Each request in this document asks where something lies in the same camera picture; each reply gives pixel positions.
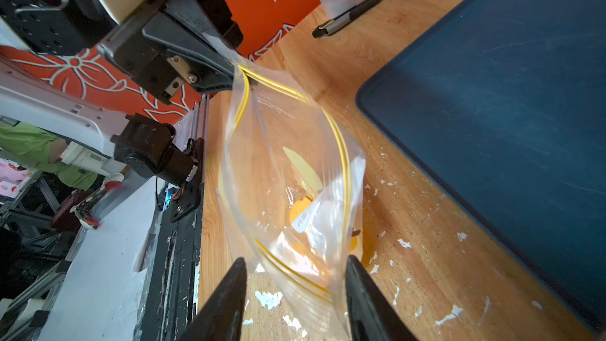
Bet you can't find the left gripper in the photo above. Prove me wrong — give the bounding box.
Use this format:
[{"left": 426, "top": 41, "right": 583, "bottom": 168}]
[{"left": 97, "top": 0, "right": 244, "bottom": 104}]

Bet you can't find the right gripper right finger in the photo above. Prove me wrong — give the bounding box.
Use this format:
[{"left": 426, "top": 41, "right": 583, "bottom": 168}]
[{"left": 345, "top": 255, "right": 417, "bottom": 340}]

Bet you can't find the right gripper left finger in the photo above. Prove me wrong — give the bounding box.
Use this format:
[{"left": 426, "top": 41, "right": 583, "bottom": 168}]
[{"left": 179, "top": 257, "right": 247, "bottom": 341}]

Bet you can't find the clear bag with yellow toys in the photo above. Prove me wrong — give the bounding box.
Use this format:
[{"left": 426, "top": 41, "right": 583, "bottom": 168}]
[{"left": 217, "top": 53, "right": 366, "bottom": 338}]

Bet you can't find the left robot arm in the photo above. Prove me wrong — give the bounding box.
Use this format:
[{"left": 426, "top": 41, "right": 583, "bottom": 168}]
[{"left": 1, "top": 0, "right": 243, "bottom": 186}]

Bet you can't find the person in green shirt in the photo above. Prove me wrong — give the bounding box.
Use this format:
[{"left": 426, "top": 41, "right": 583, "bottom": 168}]
[{"left": 1, "top": 122, "right": 108, "bottom": 191}]

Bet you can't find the blue plastic tray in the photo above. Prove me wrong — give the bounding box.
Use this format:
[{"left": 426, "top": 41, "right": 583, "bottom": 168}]
[{"left": 356, "top": 0, "right": 605, "bottom": 332}]

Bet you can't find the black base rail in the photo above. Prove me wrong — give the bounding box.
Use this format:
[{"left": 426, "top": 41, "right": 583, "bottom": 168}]
[{"left": 134, "top": 100, "right": 208, "bottom": 340}]

